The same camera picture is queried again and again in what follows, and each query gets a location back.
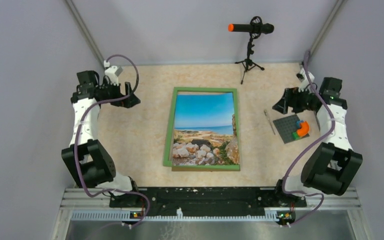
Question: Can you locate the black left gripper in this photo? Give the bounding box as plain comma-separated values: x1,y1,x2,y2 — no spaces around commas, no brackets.
100,77,140,108

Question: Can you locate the clear handled screwdriver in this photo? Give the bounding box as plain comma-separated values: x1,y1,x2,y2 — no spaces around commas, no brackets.
263,109,276,135

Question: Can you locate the coastal landscape photo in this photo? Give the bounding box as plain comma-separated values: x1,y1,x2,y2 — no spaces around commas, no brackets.
172,92,240,167

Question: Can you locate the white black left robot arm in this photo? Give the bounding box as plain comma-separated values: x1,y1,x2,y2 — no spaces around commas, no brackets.
61,66,141,207

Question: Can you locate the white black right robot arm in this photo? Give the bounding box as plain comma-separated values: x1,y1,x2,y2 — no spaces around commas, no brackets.
272,77,363,206

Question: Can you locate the grey studded baseplate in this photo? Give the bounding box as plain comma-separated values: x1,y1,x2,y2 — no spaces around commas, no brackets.
273,114,310,144

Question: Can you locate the blue small brick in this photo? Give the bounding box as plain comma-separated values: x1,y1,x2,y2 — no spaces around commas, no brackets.
296,120,305,129

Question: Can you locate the green small brick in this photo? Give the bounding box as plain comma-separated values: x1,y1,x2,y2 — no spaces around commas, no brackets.
292,132,301,141

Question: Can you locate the orange curved brick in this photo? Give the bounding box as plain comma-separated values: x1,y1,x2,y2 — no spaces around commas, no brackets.
296,121,310,138

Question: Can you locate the black tripod stand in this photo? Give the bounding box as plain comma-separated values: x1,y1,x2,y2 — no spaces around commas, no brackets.
235,16,265,85

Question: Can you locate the black microphone orange tip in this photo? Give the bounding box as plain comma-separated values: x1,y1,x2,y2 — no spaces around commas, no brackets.
227,23,275,35

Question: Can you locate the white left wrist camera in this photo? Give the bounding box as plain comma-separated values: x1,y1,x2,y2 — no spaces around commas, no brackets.
103,60,123,86

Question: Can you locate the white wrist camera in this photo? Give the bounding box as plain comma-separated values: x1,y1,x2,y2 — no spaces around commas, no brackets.
103,60,123,86
296,67,310,92

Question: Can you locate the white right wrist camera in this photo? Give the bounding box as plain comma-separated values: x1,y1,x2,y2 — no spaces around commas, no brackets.
296,67,310,92

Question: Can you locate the brown frame backing board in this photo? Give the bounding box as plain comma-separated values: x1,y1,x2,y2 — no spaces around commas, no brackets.
171,165,241,172

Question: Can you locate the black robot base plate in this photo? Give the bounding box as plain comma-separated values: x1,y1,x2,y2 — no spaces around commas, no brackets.
109,186,307,217

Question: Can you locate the white cable duct strip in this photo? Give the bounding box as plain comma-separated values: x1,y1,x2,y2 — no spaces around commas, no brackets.
70,209,279,223

